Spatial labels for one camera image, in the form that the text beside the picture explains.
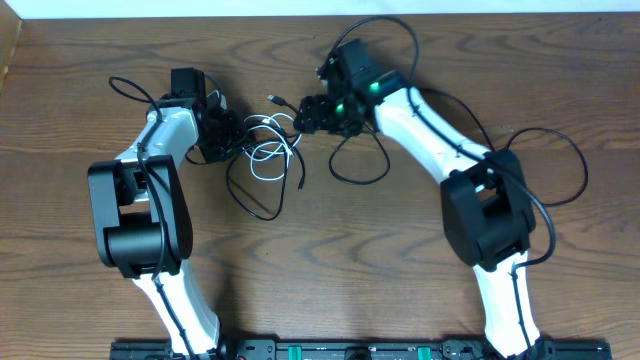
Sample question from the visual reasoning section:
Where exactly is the white cable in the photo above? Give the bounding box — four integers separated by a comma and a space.
243, 112, 304, 182

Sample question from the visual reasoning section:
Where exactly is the black mounting rail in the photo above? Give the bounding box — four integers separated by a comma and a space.
109, 338, 614, 360

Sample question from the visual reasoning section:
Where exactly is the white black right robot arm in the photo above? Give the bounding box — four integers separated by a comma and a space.
294, 58, 548, 359

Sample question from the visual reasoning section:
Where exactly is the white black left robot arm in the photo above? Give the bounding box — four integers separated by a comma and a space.
87, 92, 240, 359

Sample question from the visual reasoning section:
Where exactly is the long black cable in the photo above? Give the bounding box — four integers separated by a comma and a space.
267, 87, 590, 209

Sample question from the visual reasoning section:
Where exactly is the short black cable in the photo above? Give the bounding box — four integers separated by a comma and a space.
224, 124, 307, 222

